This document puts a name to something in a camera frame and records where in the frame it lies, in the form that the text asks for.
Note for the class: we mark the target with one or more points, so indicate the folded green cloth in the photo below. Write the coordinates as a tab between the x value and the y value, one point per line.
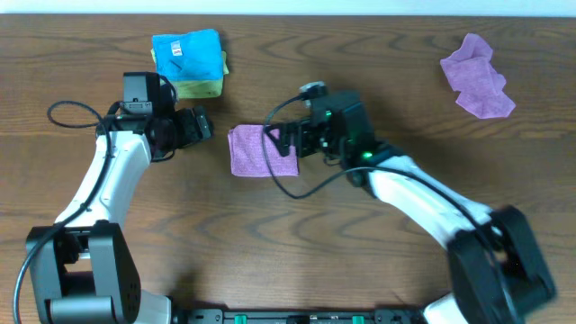
198	85

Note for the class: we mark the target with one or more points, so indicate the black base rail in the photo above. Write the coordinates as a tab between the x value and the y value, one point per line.
218	316

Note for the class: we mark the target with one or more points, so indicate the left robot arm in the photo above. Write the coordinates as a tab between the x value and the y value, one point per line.
81	268

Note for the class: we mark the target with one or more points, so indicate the folded blue cloth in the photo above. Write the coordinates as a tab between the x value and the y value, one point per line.
204	38

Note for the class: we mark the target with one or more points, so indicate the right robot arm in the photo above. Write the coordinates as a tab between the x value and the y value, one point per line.
497	271

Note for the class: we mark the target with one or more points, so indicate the crumpled purple cloth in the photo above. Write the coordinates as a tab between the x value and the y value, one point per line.
469	72

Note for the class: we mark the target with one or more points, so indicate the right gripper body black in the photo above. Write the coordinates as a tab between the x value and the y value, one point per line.
322	139

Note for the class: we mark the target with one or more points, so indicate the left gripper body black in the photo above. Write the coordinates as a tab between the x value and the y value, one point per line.
199	126

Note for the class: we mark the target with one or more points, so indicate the purple cloth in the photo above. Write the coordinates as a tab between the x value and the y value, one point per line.
247	156
469	72

